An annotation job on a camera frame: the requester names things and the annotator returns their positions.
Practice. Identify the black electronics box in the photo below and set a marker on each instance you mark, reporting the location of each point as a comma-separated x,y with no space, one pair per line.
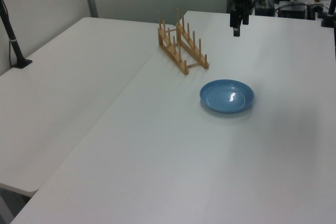
292,11

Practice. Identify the wooden plate rack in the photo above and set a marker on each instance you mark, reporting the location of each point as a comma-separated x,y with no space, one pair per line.
181,51

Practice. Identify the blue plate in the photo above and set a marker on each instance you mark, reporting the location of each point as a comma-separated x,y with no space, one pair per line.
227,96

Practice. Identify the black pole with white tie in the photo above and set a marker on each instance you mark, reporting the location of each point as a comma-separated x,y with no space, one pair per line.
13,43

